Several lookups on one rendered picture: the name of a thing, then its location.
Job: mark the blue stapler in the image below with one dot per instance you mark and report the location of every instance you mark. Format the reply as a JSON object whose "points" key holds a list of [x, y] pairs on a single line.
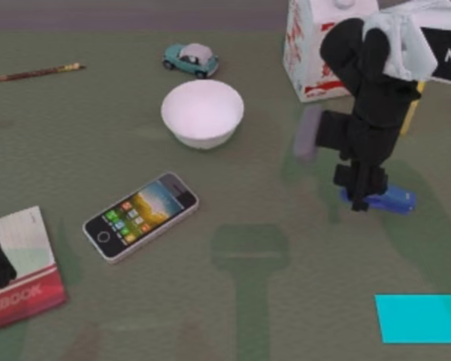
{"points": [[396, 200]]}

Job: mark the cyan paper card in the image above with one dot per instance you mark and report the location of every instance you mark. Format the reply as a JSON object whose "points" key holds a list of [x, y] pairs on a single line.
{"points": [[422, 319]]}

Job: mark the red and white notebook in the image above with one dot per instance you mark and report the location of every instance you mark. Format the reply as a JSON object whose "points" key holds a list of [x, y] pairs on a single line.
{"points": [[26, 270]]}

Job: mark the yellow stick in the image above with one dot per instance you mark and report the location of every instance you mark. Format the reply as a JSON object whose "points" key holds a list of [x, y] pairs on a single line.
{"points": [[411, 113]]}

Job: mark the white and red milk carton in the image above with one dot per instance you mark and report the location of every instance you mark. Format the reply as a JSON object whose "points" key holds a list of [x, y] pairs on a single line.
{"points": [[304, 49]]}

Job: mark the white smartphone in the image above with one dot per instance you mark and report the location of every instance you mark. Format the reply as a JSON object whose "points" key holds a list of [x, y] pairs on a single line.
{"points": [[141, 217]]}

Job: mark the white bowl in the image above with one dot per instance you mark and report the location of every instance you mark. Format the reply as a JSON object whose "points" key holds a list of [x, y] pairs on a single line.
{"points": [[203, 113]]}

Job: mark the red pencil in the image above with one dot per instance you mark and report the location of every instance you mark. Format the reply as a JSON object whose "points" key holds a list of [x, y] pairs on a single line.
{"points": [[39, 71]]}

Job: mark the teal toy car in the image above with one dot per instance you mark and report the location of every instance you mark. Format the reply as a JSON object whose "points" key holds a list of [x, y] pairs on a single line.
{"points": [[189, 60]]}

